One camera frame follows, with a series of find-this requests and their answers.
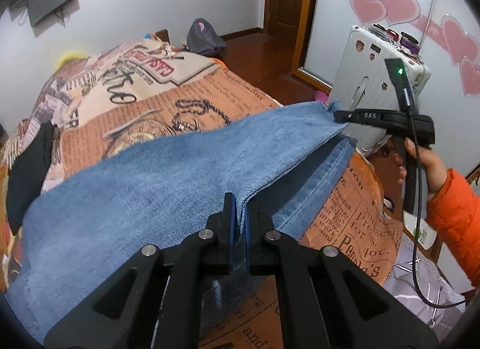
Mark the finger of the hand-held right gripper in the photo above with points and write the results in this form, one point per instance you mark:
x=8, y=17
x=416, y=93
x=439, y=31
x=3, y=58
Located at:
x=344, y=116

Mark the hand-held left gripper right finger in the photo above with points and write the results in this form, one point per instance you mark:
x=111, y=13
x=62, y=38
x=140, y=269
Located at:
x=252, y=244

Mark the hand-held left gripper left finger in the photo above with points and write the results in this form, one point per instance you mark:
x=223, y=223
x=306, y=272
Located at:
x=229, y=232

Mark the blue denim pants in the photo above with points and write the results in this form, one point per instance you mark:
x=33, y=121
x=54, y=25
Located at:
x=150, y=184

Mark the person's right hand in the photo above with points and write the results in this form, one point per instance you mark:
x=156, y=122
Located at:
x=431, y=169

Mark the pink slipper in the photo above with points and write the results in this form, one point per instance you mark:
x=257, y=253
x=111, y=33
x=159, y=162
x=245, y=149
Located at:
x=321, y=97

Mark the white hard-shell suitcase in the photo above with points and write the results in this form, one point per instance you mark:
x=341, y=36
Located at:
x=360, y=67

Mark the pile of small trinkets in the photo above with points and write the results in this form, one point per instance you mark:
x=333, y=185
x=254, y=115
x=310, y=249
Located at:
x=407, y=43

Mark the white wardrobe with pink hearts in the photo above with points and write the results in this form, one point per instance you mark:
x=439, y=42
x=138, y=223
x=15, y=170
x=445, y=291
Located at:
x=337, y=4

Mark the printed orange blanket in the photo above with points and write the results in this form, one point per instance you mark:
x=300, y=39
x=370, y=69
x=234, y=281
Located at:
x=210, y=97

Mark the grey patterned bed sheet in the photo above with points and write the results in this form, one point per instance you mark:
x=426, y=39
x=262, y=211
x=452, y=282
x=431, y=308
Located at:
x=401, y=285

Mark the grey backpack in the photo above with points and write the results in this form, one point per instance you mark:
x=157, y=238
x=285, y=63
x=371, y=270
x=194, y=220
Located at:
x=204, y=37

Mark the black cloth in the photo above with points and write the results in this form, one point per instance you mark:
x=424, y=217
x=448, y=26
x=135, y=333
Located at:
x=30, y=172

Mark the yellow plush pillow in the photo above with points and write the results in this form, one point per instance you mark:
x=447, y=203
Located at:
x=71, y=58

